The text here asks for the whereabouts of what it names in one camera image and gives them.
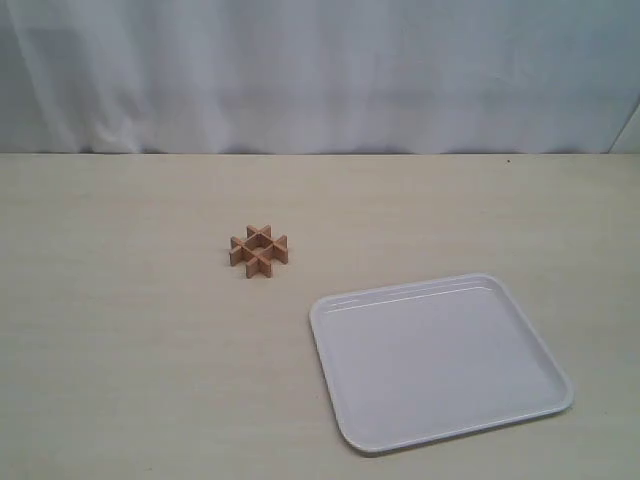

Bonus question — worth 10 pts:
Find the white plastic tray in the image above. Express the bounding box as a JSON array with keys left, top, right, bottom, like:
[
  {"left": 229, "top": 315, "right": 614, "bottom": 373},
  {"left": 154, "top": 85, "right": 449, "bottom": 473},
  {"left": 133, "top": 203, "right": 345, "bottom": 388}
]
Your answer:
[{"left": 309, "top": 273, "right": 574, "bottom": 454}]

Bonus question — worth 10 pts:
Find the white backdrop curtain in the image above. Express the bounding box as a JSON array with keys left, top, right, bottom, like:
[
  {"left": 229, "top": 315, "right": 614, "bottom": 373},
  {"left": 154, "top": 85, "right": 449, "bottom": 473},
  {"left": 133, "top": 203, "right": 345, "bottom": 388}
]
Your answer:
[{"left": 1, "top": 1, "right": 639, "bottom": 154}]

